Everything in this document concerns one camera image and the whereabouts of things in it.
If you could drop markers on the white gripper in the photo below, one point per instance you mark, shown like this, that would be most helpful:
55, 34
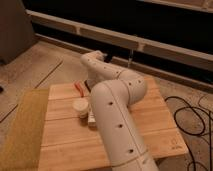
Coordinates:
81, 105

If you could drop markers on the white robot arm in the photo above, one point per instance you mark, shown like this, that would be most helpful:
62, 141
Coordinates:
113, 90

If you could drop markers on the wooden board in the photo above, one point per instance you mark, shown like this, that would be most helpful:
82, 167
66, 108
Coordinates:
68, 144

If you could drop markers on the yellow green mat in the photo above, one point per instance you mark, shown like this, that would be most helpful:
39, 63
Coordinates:
21, 149

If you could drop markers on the grey cabinet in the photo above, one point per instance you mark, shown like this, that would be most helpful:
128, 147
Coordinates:
16, 31

